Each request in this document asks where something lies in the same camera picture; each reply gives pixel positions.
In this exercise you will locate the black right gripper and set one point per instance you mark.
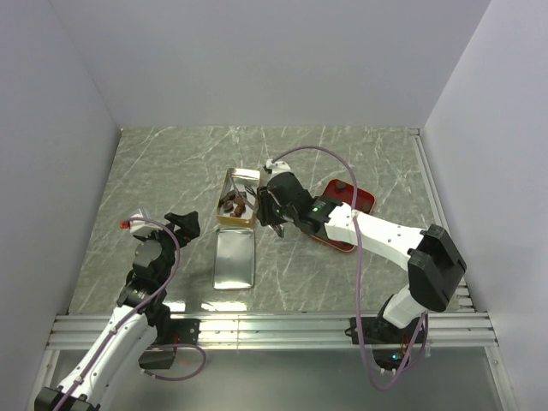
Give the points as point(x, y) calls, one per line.
point(265, 215)

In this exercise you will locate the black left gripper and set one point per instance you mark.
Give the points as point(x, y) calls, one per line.
point(188, 223)

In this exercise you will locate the metal tweezers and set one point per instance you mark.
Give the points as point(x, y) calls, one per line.
point(250, 198)

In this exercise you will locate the dark chocolate piece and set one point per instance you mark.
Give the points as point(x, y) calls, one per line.
point(225, 199)

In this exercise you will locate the silver tin lid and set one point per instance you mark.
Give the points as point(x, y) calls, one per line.
point(234, 260)

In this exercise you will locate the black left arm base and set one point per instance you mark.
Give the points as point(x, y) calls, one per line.
point(178, 331)

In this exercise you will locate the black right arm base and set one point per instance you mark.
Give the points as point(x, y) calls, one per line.
point(390, 344)

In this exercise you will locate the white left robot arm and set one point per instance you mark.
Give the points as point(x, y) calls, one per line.
point(141, 330)

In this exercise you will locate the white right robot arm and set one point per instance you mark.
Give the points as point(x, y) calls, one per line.
point(430, 257)

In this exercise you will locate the gold tin box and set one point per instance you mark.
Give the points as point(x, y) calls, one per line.
point(238, 175)

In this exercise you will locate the red tin tray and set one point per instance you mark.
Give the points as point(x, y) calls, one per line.
point(345, 195)

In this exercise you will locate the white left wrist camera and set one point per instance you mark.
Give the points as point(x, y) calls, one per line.
point(135, 223)

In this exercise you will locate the aluminium front rail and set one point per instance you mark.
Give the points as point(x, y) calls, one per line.
point(292, 331)

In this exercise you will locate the aluminium rail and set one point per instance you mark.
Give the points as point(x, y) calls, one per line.
point(462, 295)
point(292, 331)

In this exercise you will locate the aluminium right rail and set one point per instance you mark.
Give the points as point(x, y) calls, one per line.
point(462, 295)

